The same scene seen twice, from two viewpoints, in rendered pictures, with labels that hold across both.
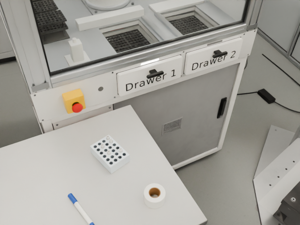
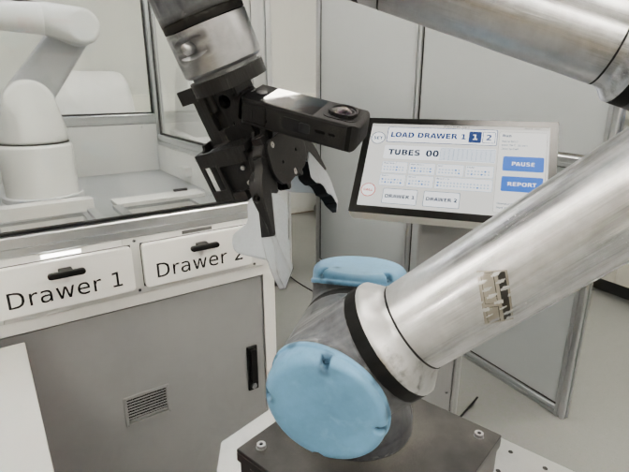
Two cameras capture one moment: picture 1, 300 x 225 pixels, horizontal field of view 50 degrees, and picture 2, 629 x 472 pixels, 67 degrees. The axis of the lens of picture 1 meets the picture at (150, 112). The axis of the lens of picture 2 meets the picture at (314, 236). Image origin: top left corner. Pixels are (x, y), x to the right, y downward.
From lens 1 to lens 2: 0.60 m
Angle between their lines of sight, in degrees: 28
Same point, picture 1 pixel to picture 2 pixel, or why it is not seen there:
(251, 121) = not seen: hidden behind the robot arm
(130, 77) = (14, 278)
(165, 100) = (118, 343)
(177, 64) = (122, 261)
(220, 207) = not seen: outside the picture
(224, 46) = (215, 236)
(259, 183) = (232, 448)
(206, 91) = (210, 330)
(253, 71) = not seen: hidden behind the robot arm
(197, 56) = (164, 250)
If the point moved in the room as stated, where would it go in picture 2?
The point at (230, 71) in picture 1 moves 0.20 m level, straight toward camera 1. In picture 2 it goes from (249, 291) to (224, 324)
